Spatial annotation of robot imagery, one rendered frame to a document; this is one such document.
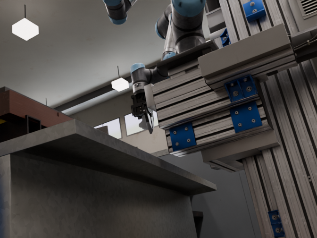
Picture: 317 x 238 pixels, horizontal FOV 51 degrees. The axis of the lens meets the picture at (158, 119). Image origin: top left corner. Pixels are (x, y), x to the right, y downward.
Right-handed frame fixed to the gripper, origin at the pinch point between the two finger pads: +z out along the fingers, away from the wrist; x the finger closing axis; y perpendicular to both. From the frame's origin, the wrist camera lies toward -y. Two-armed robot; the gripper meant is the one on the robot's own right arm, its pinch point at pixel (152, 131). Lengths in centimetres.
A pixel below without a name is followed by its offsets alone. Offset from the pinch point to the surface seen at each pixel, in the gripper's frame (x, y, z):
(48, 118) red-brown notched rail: 67, 5, 13
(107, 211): 47, 1, 37
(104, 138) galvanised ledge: 74, -15, 25
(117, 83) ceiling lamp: -795, 379, -490
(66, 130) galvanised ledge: 85, -13, 26
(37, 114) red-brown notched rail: 71, 5, 13
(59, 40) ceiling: -578, 453, -570
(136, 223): 28.6, 1.0, 40.8
